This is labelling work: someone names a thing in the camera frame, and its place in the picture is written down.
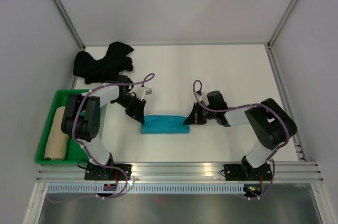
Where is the green plastic tray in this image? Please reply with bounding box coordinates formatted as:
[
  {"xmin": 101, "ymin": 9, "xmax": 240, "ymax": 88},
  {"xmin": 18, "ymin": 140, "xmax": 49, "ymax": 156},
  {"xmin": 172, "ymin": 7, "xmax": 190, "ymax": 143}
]
[{"xmin": 35, "ymin": 89, "xmax": 89, "ymax": 164}]

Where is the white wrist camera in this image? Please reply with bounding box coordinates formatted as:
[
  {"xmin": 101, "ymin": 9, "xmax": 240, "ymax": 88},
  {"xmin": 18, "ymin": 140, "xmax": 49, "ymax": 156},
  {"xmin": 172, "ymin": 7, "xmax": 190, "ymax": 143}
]
[
  {"xmin": 136, "ymin": 87, "xmax": 152, "ymax": 100},
  {"xmin": 198, "ymin": 92, "xmax": 208, "ymax": 103}
]

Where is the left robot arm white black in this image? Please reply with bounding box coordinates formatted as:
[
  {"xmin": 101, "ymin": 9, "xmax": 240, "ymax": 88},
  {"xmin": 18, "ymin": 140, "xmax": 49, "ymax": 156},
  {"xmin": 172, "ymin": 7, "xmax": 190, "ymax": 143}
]
[{"xmin": 61, "ymin": 75, "xmax": 146, "ymax": 181}]

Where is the right aluminium corner post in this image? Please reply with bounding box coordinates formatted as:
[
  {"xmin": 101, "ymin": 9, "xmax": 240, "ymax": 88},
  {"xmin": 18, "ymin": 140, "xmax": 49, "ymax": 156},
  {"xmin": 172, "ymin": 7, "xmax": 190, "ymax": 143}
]
[{"xmin": 266, "ymin": 0, "xmax": 316, "ymax": 49}]

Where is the rolled beige t-shirt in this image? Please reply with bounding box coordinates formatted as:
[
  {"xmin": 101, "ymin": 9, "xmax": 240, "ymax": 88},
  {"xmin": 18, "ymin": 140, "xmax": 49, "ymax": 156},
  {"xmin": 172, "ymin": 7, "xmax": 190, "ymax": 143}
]
[{"xmin": 44, "ymin": 106, "xmax": 69, "ymax": 160}]

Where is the black t-shirt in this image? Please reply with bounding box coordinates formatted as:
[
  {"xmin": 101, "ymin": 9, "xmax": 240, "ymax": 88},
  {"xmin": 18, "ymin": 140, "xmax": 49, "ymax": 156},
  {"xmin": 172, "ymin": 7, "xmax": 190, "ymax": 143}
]
[{"xmin": 73, "ymin": 42, "xmax": 134, "ymax": 84}]

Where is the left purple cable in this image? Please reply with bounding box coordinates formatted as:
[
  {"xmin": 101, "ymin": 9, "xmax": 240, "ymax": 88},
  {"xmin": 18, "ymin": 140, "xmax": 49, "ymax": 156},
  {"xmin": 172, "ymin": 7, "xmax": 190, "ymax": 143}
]
[{"xmin": 47, "ymin": 72, "xmax": 156, "ymax": 203}]

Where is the white slotted cable duct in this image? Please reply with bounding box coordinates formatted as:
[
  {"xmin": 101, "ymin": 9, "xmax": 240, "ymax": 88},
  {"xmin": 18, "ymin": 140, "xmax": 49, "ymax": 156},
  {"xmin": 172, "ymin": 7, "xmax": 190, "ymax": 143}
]
[{"xmin": 47, "ymin": 183, "xmax": 261, "ymax": 194}]

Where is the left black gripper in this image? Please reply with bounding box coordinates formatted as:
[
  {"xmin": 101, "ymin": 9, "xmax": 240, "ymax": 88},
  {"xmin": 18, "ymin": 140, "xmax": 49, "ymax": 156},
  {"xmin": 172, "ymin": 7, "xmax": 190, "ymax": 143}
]
[{"xmin": 112, "ymin": 95, "xmax": 146, "ymax": 124}]

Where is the aluminium frame rail front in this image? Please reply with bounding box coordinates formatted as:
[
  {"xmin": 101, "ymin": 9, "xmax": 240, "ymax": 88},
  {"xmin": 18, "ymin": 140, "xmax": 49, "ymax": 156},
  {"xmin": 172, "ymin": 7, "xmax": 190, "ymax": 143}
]
[{"xmin": 35, "ymin": 161, "xmax": 324, "ymax": 183}]

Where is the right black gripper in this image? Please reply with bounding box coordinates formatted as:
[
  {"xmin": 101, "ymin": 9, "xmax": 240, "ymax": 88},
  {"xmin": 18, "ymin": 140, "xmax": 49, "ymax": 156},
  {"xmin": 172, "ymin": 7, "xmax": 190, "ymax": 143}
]
[{"xmin": 184, "ymin": 101, "xmax": 217, "ymax": 125}]

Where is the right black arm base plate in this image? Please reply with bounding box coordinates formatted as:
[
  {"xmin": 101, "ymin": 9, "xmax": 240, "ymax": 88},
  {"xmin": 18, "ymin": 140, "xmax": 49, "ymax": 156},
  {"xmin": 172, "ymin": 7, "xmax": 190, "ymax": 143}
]
[{"xmin": 223, "ymin": 164, "xmax": 273, "ymax": 182}]

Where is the aluminium corner post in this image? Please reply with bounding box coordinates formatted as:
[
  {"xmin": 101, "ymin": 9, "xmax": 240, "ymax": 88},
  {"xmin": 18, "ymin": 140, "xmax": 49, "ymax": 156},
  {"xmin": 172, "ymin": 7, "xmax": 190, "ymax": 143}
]
[
  {"xmin": 266, "ymin": 0, "xmax": 316, "ymax": 49},
  {"xmin": 51, "ymin": 0, "xmax": 86, "ymax": 50}
]

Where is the left aluminium corner post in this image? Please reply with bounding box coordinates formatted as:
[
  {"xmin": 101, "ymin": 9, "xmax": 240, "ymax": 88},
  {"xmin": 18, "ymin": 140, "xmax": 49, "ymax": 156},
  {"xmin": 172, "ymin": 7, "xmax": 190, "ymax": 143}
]
[{"xmin": 51, "ymin": 0, "xmax": 86, "ymax": 50}]

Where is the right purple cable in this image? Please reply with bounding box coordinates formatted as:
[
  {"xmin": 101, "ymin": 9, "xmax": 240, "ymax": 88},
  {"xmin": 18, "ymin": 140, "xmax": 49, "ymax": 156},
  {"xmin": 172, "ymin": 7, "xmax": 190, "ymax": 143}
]
[{"xmin": 192, "ymin": 80, "xmax": 290, "ymax": 201}]

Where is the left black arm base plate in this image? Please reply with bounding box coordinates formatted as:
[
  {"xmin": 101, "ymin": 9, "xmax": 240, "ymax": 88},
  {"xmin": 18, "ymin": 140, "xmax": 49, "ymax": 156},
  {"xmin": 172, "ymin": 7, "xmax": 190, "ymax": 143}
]
[{"xmin": 78, "ymin": 161, "xmax": 132, "ymax": 181}]

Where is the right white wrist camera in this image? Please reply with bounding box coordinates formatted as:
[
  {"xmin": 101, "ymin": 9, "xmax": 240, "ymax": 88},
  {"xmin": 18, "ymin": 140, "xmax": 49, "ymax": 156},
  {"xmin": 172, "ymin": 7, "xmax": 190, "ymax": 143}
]
[{"xmin": 198, "ymin": 92, "xmax": 208, "ymax": 103}]

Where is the teal t-shirt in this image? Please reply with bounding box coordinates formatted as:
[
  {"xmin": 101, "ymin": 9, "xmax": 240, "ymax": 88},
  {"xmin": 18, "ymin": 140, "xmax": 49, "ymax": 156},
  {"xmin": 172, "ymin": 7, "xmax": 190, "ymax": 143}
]
[{"xmin": 140, "ymin": 115, "xmax": 190, "ymax": 134}]

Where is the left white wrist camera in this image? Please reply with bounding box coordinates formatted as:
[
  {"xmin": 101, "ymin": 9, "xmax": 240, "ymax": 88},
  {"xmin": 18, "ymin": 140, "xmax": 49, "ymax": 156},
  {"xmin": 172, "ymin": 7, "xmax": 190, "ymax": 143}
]
[{"xmin": 136, "ymin": 87, "xmax": 152, "ymax": 100}]

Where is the purple cable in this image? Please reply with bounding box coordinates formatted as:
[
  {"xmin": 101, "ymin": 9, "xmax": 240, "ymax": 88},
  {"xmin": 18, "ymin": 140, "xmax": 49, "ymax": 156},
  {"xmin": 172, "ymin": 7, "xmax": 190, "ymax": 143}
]
[
  {"xmin": 192, "ymin": 80, "xmax": 290, "ymax": 201},
  {"xmin": 47, "ymin": 72, "xmax": 156, "ymax": 203}
]

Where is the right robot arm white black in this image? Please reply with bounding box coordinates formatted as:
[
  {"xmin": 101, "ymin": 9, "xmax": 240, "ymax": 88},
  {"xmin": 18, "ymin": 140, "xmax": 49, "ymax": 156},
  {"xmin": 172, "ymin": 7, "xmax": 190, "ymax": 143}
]
[{"xmin": 183, "ymin": 90, "xmax": 297, "ymax": 181}]

